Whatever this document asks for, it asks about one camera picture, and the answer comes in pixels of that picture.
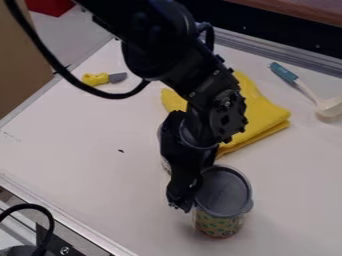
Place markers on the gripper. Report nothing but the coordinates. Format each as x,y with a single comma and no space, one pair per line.
185,156

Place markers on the yellow patterned can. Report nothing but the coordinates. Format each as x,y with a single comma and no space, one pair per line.
222,200

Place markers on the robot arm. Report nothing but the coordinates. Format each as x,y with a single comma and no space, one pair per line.
160,43

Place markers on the yellow cloth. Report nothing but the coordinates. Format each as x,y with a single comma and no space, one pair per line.
262,113

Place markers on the yellow and grey toy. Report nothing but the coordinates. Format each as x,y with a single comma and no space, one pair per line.
95,79

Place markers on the cardboard box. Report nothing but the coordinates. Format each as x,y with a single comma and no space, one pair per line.
20,56

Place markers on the red box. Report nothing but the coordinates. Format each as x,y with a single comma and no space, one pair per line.
50,6

